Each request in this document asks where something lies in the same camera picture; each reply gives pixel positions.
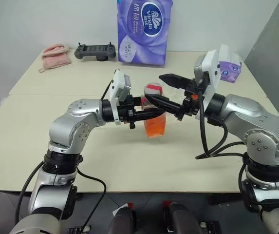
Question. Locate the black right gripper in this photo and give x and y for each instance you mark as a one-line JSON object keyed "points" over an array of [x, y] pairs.
{"points": [[190, 104]]}

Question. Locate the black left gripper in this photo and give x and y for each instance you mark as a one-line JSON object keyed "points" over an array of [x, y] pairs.
{"points": [[127, 112]]}

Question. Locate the red bottle cap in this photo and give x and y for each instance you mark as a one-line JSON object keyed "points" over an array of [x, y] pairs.
{"points": [[154, 86]]}

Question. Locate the clear bottle with orange drink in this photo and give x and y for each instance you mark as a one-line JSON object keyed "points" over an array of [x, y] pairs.
{"points": [[155, 126]]}

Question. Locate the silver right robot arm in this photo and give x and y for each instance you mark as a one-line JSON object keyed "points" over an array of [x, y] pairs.
{"points": [[256, 122]]}

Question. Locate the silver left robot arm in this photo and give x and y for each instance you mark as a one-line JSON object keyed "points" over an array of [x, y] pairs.
{"points": [[63, 126]]}

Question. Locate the purple and white tissue box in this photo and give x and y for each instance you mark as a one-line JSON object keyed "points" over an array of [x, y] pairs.
{"points": [[229, 69]]}

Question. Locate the purple Vinda tissue pack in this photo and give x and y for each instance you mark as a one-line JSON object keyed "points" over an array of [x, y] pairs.
{"points": [[144, 31]]}

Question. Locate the grey handheld controller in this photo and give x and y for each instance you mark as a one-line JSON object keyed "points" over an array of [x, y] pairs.
{"points": [[95, 50]]}

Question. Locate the pink towel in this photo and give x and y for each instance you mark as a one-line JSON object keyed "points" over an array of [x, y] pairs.
{"points": [[55, 57]]}

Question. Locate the dark rounded shape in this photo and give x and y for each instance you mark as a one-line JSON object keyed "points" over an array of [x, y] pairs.
{"points": [[180, 218], [122, 219]]}

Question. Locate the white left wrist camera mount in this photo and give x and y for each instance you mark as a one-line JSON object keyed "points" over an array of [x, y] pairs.
{"points": [[119, 84]]}

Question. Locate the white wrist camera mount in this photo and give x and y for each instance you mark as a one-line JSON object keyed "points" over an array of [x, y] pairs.
{"points": [[119, 84], [211, 70]]}

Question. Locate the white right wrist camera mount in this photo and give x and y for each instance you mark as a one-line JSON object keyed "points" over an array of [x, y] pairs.
{"points": [[211, 70]]}

